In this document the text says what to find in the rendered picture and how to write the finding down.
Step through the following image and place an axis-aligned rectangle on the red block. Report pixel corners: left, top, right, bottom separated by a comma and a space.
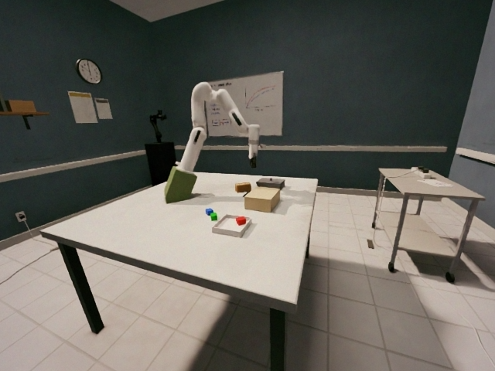
236, 216, 246, 226

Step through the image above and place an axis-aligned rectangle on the light wooden cabinet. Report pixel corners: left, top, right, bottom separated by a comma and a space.
243, 186, 280, 213

